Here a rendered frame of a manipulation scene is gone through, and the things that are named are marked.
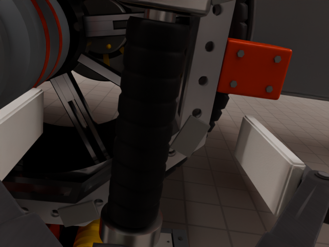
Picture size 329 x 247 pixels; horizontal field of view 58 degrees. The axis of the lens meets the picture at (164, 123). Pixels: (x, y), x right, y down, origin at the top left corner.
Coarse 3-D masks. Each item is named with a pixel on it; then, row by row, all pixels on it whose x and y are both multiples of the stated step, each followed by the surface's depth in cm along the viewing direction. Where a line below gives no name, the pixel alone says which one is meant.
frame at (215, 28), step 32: (224, 0) 36; (192, 32) 41; (224, 32) 37; (192, 64) 38; (192, 96) 40; (192, 128) 41; (32, 192) 49; (64, 192) 48; (96, 192) 44; (64, 224) 45
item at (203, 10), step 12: (120, 0) 15; (132, 0) 15; (144, 0) 15; (156, 0) 15; (168, 0) 15; (180, 0) 15; (192, 0) 15; (204, 0) 15; (180, 12) 15; (192, 12) 15; (204, 12) 15
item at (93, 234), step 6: (90, 222) 53; (96, 222) 53; (78, 228) 53; (84, 228) 52; (90, 228) 51; (96, 228) 52; (78, 234) 51; (84, 234) 50; (90, 234) 50; (96, 234) 50; (78, 240) 50; (84, 240) 49; (90, 240) 49; (96, 240) 50; (78, 246) 48; (84, 246) 48; (90, 246) 48
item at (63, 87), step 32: (64, 0) 48; (96, 32) 46; (64, 64) 51; (96, 64) 48; (64, 96) 49; (64, 128) 71; (96, 128) 52; (32, 160) 55; (64, 160) 56; (96, 160) 53
